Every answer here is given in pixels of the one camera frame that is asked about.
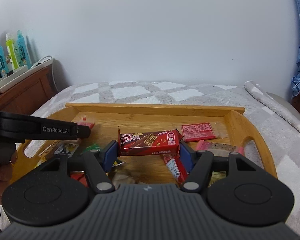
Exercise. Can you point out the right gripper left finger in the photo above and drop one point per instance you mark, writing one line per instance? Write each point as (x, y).
(97, 165)

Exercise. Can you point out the beige plastic tray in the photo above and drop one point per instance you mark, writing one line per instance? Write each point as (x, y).
(22, 73)

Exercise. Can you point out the red chocolate stick box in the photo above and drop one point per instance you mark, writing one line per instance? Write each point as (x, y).
(149, 143)

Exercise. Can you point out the teal spray bottle left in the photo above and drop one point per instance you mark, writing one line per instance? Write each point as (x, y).
(3, 65)

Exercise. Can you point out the brown nut bar packet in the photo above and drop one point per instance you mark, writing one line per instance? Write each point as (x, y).
(59, 148)

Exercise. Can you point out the red shrimp snack packet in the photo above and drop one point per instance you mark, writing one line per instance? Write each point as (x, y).
(79, 176)

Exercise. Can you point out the grey white checked blanket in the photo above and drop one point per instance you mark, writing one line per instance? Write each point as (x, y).
(282, 139)

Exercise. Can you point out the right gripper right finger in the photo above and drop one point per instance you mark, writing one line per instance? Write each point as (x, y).
(199, 166)

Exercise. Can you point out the bamboo serving tray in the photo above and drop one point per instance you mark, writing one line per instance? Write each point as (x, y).
(237, 130)

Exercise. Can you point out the red white cracker packet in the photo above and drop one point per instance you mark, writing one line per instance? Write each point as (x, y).
(202, 131)

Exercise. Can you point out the long red snack stick packet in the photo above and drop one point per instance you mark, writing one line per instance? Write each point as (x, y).
(175, 166)

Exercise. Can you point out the green pea snack bag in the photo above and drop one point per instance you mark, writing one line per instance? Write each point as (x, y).
(94, 148)

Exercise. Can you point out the brown wooden cabinet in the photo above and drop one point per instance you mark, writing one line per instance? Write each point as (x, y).
(30, 94)

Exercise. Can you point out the teal spray bottle right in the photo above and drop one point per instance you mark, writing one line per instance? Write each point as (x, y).
(24, 55)

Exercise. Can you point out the green spray bottle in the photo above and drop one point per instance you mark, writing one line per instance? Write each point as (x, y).
(12, 50)

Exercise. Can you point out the teal spray bottle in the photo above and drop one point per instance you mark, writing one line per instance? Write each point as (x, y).
(24, 55)
(3, 65)

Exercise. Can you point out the pink clear snack packet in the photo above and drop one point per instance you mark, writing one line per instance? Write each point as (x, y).
(218, 149)

